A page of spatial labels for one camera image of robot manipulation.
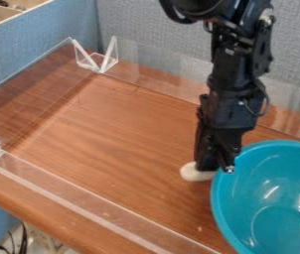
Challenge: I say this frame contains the black cables under table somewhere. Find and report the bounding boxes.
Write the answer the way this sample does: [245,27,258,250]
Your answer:
[0,221,30,254]

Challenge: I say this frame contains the blue plastic bowl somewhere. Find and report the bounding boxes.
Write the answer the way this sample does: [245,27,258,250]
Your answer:
[211,140,300,254]

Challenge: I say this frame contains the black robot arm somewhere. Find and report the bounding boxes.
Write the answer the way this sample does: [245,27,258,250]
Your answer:
[159,0,275,173]

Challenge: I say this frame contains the clear acrylic corner bracket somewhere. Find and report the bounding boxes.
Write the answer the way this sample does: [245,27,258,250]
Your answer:
[71,36,119,73]

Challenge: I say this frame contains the clear acrylic front barrier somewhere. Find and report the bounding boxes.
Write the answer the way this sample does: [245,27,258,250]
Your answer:
[0,152,221,254]

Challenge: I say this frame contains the clear acrylic barrier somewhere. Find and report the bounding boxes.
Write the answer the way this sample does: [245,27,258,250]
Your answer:
[0,152,221,254]
[103,51,300,139]

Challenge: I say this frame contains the clear acrylic back barrier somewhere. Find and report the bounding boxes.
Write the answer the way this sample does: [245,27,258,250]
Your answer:
[103,51,300,139]

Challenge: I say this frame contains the white brown toy mushroom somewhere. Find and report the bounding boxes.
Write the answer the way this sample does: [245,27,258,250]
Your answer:
[179,162,217,182]

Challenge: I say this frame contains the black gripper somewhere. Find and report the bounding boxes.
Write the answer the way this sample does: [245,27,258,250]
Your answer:
[194,80,269,173]

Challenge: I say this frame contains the wooden shelf box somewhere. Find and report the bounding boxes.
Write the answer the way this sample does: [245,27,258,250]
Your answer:
[0,0,55,25]

